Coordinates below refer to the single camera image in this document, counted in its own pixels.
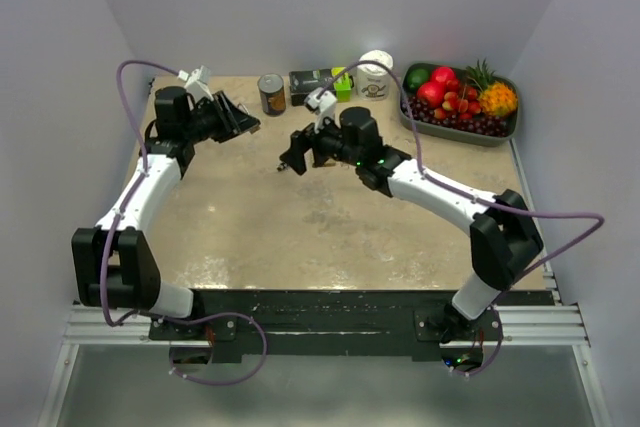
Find grey fruit tray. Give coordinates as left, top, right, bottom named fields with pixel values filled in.
left=399, top=61, right=520, bottom=147

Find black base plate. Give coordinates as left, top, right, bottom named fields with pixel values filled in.
left=147, top=288, right=556, bottom=365

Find orange pineapple toy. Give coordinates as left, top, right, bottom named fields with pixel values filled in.
left=466, top=60, right=518, bottom=118

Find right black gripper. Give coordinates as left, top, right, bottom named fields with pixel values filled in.
left=281, top=108, right=363, bottom=175

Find aluminium rail frame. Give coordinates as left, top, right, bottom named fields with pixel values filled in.
left=37, top=144, right=614, bottom=427

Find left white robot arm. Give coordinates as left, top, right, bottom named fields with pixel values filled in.
left=71, top=86, right=260, bottom=339

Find white paper cup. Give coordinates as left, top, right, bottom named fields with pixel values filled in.
left=355, top=50, right=394, bottom=101

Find red apple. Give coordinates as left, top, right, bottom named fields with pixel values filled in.
left=416, top=66, right=459, bottom=107

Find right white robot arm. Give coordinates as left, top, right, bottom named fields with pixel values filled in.
left=280, top=107, right=543, bottom=340

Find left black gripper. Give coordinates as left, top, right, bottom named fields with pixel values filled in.
left=184, top=91, right=260, bottom=144

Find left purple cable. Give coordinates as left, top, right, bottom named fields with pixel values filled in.
left=98, top=60, right=189, bottom=328

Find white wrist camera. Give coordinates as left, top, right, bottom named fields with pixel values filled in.
left=177, top=65, right=213, bottom=102
left=304, top=88, right=337, bottom=119

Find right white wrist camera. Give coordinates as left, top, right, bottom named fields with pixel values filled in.
left=304, top=88, right=337, bottom=119

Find green lime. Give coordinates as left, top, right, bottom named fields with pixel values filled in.
left=404, top=67, right=430, bottom=92

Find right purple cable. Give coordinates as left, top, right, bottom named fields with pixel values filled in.
left=314, top=60, right=605, bottom=308

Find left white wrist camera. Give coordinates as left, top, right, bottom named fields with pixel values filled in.
left=177, top=65, right=213, bottom=102

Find purple cable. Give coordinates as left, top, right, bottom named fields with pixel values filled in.
left=314, top=60, right=605, bottom=308
left=98, top=60, right=189, bottom=328

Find black and green box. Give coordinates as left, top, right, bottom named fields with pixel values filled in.
left=289, top=67, right=354, bottom=106

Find dark tin can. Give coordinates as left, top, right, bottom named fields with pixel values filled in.
left=257, top=73, right=286, bottom=116

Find dark grape bunch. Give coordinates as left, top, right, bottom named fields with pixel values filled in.
left=399, top=96, right=518, bottom=139

